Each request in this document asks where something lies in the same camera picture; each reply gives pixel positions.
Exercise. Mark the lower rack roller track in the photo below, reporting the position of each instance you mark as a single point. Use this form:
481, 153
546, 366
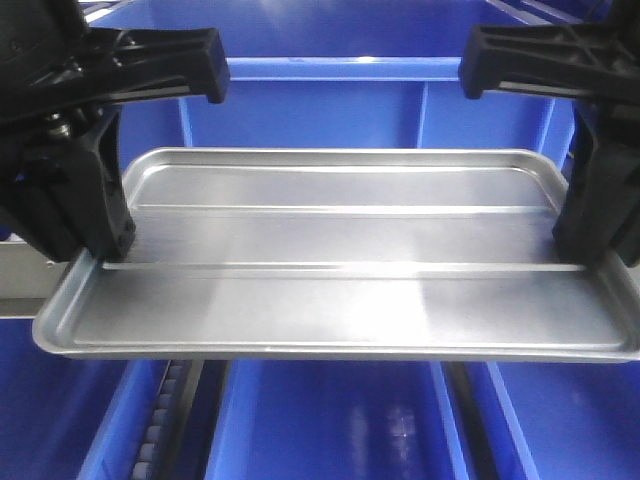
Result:
164, 432

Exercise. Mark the blue bin lower right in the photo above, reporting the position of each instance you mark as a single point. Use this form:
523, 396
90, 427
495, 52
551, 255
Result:
562, 421

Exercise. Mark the blue bin lower left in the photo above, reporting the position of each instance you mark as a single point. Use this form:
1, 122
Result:
71, 419

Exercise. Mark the small silver ribbed tray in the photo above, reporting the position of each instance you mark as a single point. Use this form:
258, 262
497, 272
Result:
343, 254

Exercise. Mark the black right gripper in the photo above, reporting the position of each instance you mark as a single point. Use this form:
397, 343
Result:
593, 61

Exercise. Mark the blue bin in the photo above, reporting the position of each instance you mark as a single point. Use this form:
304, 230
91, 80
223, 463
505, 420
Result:
71, 419
562, 421

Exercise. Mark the steel flow rack frame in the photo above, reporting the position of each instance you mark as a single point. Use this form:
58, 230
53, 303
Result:
28, 279

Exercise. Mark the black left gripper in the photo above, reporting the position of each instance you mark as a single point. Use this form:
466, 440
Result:
65, 195

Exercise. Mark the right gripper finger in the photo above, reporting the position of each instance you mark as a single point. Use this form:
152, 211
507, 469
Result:
628, 231

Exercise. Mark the blue box lower middle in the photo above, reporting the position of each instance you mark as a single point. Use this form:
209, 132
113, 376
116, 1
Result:
330, 74

